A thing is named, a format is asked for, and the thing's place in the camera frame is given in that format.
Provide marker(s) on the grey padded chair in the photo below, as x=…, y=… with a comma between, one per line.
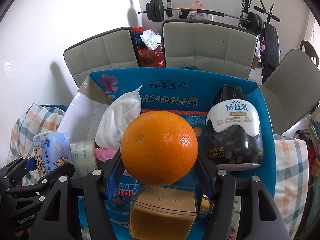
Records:
x=292, y=85
x=207, y=45
x=100, y=52

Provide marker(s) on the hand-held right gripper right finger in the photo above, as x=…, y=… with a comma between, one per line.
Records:
x=205, y=177

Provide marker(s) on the blue cardboard box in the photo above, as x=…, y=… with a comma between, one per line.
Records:
x=175, y=85

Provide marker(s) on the light blue tissue pack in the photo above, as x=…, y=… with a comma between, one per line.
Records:
x=50, y=145

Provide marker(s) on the brown plastic chair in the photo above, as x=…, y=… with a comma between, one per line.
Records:
x=308, y=50

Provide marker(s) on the clear yellow small box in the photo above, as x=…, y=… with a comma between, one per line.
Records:
x=162, y=205

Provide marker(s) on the shiny red bag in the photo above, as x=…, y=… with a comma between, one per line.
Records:
x=152, y=57

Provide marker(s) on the white cloth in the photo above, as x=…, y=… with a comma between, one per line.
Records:
x=150, y=40

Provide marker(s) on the blue snack box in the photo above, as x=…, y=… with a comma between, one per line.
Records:
x=125, y=193

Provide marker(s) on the floral plastic bag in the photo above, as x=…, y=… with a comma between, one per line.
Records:
x=198, y=13

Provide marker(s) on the pile of clothes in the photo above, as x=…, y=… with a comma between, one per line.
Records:
x=314, y=140

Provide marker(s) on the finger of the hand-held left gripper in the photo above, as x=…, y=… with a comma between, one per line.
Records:
x=60, y=171
x=30, y=163

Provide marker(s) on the white plastic bag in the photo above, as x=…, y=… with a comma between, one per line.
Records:
x=117, y=120

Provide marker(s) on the black and white yogurt bottle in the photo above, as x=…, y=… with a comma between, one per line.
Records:
x=233, y=130

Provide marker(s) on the black barbell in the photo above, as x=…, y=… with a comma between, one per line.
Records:
x=155, y=10

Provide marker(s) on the pink packet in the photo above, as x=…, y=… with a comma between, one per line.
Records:
x=105, y=153

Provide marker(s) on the plaid tablecloth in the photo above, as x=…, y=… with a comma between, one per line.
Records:
x=287, y=160

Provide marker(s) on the orange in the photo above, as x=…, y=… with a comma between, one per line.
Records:
x=160, y=147

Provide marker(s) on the clear tape roll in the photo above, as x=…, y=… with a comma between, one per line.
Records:
x=83, y=155

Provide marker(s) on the black weight bench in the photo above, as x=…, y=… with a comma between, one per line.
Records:
x=271, y=42

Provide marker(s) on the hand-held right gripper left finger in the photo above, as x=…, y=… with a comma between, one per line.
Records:
x=113, y=180

